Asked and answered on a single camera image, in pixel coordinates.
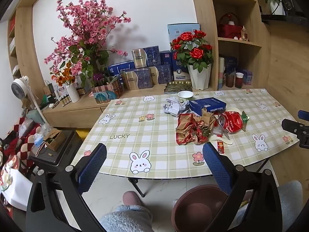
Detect light blue flat box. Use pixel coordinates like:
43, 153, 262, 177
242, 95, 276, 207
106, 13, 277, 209
167, 24, 201, 44

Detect wooden shelf unit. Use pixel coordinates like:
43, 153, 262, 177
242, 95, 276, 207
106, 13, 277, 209
188, 0, 271, 92

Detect clear plastic bag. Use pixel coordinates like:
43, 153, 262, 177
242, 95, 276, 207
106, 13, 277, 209
33, 123, 52, 148

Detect orange flowers in white vase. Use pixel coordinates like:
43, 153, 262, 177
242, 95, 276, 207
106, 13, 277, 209
51, 63, 81, 103

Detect white printed paper bag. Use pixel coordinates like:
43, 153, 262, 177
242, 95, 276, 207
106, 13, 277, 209
0, 155, 33, 211

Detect blue gold gift box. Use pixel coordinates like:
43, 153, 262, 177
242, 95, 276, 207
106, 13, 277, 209
148, 66, 172, 85
121, 68, 153, 89
132, 45, 161, 68

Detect wooden sideboard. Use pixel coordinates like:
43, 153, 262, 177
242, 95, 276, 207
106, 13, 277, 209
42, 82, 169, 128

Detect white plant pot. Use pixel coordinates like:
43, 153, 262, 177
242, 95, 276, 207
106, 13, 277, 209
170, 30, 214, 90

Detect blue coffee box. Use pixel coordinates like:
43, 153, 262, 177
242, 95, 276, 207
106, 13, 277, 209
188, 97, 227, 114

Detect white paper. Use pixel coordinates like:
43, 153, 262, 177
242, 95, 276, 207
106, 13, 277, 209
163, 96, 191, 114

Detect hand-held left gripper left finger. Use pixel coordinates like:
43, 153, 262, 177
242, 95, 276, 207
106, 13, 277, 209
25, 142, 108, 232

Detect red paper cup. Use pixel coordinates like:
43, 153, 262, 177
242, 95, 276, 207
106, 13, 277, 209
235, 72, 244, 89

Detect red checkered blanket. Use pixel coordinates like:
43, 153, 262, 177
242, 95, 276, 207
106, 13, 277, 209
0, 117, 41, 174

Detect white desk fan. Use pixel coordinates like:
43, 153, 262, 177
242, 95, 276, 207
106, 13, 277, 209
11, 76, 46, 126

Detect dark blue printed box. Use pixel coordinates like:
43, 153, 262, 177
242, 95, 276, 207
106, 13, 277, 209
224, 57, 238, 74

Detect wooden bookshelf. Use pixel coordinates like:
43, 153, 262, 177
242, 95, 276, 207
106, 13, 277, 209
7, 5, 44, 102

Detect cardboard box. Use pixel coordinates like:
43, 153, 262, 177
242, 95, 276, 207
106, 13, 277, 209
42, 129, 66, 151

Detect brown plastic bin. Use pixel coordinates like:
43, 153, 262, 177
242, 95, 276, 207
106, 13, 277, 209
171, 184, 244, 232

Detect small blue purple box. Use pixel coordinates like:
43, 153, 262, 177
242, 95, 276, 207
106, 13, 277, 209
241, 69, 253, 85

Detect striped fabric basket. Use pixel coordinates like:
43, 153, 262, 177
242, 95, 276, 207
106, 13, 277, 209
89, 78, 123, 104

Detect black shelf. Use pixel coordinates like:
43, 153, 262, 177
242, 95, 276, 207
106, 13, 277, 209
261, 5, 309, 27

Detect brown red wrapping paper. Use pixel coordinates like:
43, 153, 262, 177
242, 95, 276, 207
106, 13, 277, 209
175, 111, 218, 145

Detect pink blossom flower arrangement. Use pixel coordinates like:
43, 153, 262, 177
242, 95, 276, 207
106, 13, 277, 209
44, 0, 132, 87

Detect row of small brown bottles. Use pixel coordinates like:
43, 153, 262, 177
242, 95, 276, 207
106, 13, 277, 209
58, 94, 73, 107

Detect red basket with handle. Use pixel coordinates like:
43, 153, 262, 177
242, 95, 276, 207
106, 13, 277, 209
218, 13, 243, 39

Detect red paper box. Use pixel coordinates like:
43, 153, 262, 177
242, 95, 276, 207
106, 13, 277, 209
221, 111, 244, 134

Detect stack of pastel cups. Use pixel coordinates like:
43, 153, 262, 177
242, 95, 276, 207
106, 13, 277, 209
218, 57, 225, 90

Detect small green flower sprig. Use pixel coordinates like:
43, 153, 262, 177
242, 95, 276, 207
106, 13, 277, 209
240, 111, 250, 126

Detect checkered rabbit print tablecloth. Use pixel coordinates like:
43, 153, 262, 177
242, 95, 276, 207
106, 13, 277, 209
71, 88, 300, 177

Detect white bowl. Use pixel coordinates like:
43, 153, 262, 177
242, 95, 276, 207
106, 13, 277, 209
177, 90, 194, 103

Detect plastic fork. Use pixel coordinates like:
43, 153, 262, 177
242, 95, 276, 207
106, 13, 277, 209
217, 115, 231, 141

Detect black folding table leg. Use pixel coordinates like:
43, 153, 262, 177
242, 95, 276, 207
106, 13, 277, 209
256, 158, 269, 173
127, 177, 146, 198

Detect small dark blue box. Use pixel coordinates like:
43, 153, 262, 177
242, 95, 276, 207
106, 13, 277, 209
160, 51, 173, 66

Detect blue white carton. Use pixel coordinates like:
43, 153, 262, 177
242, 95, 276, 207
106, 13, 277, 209
172, 52, 191, 81

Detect gold rimmed green tray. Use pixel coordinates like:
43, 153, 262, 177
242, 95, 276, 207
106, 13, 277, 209
164, 81, 194, 94

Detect black plastic stool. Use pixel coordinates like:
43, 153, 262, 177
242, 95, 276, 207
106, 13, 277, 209
28, 129, 82, 172

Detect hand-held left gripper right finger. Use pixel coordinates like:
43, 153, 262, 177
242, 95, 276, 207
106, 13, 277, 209
202, 142, 288, 232

